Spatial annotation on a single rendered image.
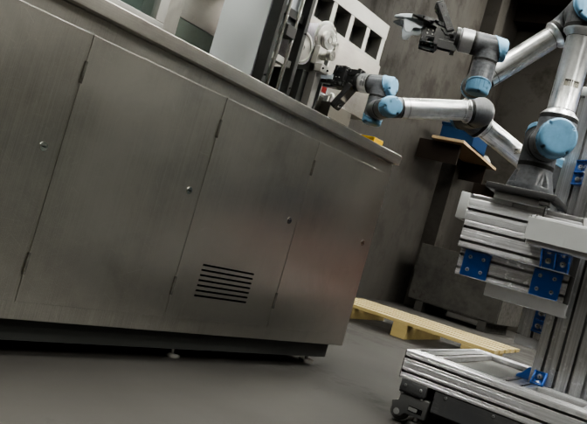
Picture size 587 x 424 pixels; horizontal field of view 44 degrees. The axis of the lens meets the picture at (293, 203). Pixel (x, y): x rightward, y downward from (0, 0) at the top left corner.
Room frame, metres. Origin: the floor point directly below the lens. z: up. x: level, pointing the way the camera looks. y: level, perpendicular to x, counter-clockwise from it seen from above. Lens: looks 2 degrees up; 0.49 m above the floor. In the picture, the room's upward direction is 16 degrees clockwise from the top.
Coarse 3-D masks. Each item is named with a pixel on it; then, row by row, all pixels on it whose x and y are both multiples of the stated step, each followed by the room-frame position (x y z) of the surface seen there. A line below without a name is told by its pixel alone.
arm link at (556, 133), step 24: (576, 0) 2.17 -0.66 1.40; (576, 24) 2.18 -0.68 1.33; (576, 48) 2.18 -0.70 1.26; (576, 72) 2.18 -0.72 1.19; (552, 96) 2.21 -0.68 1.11; (576, 96) 2.18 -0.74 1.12; (552, 120) 2.16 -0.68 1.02; (576, 120) 2.18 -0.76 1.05; (528, 144) 2.29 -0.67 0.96; (552, 144) 2.16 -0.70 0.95; (576, 144) 2.16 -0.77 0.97
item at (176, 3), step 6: (174, 0) 2.31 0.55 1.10; (180, 0) 2.33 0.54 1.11; (174, 6) 2.31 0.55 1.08; (180, 6) 2.33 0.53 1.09; (168, 12) 2.30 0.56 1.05; (174, 12) 2.32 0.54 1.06; (180, 12) 2.34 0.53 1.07; (168, 18) 2.31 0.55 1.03; (174, 18) 2.33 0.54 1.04; (168, 24) 2.31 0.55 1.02; (174, 24) 2.33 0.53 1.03; (168, 30) 2.32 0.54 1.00; (174, 30) 2.34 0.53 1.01
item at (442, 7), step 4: (436, 4) 2.28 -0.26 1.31; (440, 4) 2.26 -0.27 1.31; (444, 4) 2.26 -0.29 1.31; (436, 8) 2.28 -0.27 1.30; (440, 8) 2.26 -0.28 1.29; (444, 8) 2.26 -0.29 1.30; (436, 12) 2.29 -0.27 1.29; (440, 12) 2.26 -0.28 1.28; (444, 12) 2.25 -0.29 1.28; (440, 16) 2.26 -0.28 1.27; (444, 16) 2.25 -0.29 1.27; (448, 16) 2.25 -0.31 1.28; (440, 20) 2.28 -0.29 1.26; (444, 20) 2.25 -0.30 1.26; (448, 20) 2.25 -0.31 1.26; (448, 24) 2.25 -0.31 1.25; (448, 28) 2.24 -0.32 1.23; (452, 28) 2.24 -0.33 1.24
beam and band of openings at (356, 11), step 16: (320, 0) 3.38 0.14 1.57; (336, 0) 3.36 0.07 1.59; (352, 0) 3.45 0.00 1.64; (320, 16) 3.39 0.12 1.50; (336, 16) 3.50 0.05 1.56; (352, 16) 3.48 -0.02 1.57; (368, 16) 3.58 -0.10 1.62; (352, 32) 3.63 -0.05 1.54; (368, 32) 3.61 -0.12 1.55; (384, 32) 3.72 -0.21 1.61; (368, 48) 3.75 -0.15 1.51
